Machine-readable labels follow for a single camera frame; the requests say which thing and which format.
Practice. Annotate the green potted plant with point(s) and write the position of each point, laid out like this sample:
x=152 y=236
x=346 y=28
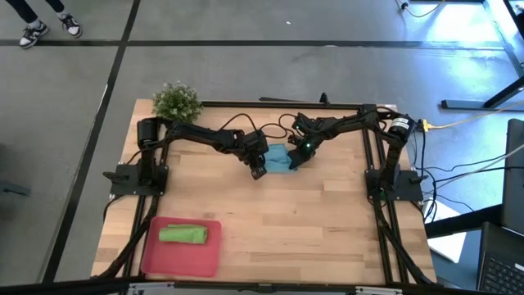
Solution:
x=177 y=104

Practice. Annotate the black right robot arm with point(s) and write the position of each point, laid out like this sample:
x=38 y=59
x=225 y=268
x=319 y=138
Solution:
x=348 y=123

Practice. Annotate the black laptop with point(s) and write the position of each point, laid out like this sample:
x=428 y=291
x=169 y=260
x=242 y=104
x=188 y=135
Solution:
x=503 y=270

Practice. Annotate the black table clamp bar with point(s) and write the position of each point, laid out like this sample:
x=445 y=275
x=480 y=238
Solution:
x=324 y=98

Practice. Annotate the black desk leg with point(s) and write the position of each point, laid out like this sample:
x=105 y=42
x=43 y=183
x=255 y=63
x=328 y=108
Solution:
x=462 y=223
x=462 y=104

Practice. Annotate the white paper sheet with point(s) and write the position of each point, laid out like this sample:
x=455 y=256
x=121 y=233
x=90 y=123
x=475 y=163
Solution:
x=450 y=246

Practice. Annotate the pink plastic basket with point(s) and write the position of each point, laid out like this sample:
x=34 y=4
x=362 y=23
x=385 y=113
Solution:
x=180 y=262

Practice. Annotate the person's feet in sneakers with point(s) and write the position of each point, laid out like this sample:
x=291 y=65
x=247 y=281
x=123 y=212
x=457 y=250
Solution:
x=22 y=10

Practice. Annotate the blue microfiber towel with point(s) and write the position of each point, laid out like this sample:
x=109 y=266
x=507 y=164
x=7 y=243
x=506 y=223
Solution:
x=278 y=160

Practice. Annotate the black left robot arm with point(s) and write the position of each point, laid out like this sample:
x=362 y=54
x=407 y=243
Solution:
x=196 y=133

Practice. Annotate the green microfiber towel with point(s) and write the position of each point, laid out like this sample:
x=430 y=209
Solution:
x=184 y=234

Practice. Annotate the person's black white shoe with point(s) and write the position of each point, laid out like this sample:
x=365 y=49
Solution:
x=71 y=25
x=33 y=34

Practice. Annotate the black aluminium table frame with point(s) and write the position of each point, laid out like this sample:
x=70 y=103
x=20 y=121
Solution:
x=245 y=105

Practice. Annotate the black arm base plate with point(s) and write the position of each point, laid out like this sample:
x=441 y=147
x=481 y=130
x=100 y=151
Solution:
x=409 y=190
x=123 y=186

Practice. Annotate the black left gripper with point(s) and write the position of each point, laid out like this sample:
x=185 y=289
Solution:
x=256 y=147

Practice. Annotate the black monitor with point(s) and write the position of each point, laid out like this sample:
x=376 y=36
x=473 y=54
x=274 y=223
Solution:
x=516 y=176

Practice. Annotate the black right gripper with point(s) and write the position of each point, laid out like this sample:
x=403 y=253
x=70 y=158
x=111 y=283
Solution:
x=309 y=135

